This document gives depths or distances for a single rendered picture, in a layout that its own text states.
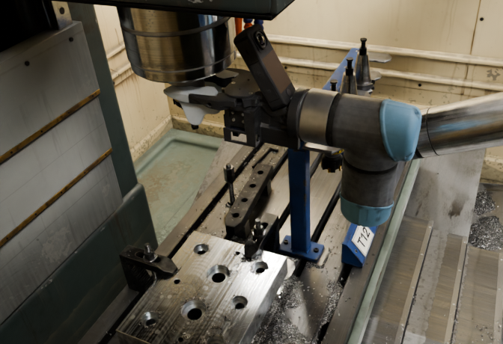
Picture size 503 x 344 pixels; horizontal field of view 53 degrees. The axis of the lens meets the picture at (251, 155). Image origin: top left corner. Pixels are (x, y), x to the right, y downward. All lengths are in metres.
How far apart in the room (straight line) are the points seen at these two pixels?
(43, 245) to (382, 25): 1.19
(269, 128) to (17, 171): 0.61
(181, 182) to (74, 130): 0.85
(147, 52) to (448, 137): 0.44
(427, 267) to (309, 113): 0.87
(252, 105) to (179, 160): 1.46
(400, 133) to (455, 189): 1.06
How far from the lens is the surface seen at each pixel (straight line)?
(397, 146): 0.66
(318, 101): 0.68
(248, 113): 0.71
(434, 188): 1.70
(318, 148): 1.01
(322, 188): 1.42
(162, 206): 1.92
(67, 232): 1.32
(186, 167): 2.10
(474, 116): 0.78
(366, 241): 1.23
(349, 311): 1.12
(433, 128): 0.79
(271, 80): 0.68
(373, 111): 0.66
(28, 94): 1.13
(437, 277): 1.44
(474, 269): 1.53
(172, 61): 0.69
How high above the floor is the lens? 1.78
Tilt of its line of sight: 34 degrees down
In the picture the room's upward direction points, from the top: 5 degrees counter-clockwise
